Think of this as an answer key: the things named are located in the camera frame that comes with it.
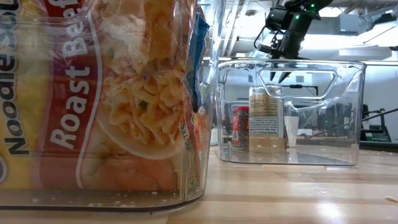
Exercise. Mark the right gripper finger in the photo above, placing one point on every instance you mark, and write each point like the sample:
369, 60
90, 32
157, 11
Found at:
285, 76
273, 74

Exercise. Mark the glass spice jar white label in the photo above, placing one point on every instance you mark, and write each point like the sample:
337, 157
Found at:
264, 124

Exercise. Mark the red-lidded spice container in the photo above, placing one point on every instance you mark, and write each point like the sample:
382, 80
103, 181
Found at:
240, 124

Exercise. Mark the blue ramen pack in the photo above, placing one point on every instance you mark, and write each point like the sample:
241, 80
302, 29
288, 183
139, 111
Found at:
197, 62

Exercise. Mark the orange chicken ramen pack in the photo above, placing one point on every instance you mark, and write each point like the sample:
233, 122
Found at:
201, 130

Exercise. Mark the red roast beef ramen pack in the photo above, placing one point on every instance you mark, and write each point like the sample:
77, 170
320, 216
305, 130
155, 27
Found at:
93, 109

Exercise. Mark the clear plastic storage bin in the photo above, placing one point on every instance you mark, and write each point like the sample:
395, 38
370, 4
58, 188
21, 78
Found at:
214, 174
342, 149

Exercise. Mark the black tripod stand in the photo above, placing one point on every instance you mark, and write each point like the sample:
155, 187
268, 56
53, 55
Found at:
377, 132

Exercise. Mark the black metal table frame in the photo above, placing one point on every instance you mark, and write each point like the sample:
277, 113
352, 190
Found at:
379, 147

